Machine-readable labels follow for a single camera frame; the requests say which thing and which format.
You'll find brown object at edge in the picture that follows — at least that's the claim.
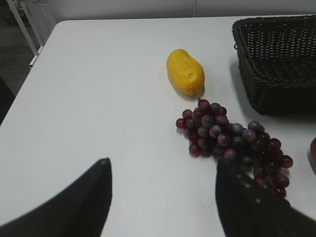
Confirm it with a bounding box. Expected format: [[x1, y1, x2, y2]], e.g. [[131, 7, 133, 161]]
[[309, 138, 316, 173]]

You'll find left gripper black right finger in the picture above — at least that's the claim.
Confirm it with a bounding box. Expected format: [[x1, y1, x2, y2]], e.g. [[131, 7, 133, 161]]
[[215, 159, 316, 237]]

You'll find yellow mango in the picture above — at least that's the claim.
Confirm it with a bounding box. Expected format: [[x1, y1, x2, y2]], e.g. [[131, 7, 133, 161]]
[[166, 49, 205, 96]]

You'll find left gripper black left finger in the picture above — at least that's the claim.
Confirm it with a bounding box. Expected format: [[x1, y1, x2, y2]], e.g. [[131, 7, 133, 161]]
[[0, 158, 112, 237]]

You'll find purple grape bunch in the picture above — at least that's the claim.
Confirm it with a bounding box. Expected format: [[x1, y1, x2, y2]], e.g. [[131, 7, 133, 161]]
[[175, 99, 293, 198]]

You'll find white metal frame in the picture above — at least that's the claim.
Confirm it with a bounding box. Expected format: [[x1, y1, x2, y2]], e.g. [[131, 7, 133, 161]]
[[7, 0, 57, 68]]

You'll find black woven basket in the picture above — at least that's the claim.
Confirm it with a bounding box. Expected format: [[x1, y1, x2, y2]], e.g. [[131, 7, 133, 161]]
[[232, 15, 316, 115]]

